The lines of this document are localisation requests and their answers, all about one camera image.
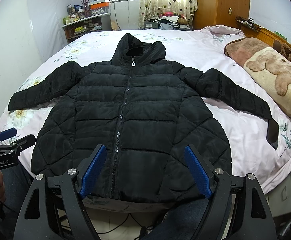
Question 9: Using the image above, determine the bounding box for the black puffer jacket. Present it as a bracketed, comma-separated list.
[8, 33, 272, 205]

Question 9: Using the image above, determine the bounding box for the bear pattern plush blanket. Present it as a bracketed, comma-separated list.
[224, 37, 291, 116]

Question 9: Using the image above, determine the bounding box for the wooden shelf cabinet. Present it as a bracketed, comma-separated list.
[62, 12, 112, 44]

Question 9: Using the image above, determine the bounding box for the black smartphone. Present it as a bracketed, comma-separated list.
[266, 119, 279, 150]

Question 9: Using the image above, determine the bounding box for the pink floral bed quilt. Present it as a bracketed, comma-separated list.
[0, 25, 291, 202]

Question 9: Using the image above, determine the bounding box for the orange lidded storage box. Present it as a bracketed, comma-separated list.
[89, 1, 109, 16]

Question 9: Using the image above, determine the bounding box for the left hand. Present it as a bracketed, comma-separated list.
[0, 171, 6, 203]

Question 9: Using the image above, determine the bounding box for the pile of clothes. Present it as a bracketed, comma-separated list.
[142, 16, 192, 31]

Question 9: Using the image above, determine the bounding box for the wooden headboard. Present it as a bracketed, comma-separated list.
[236, 16, 291, 47]

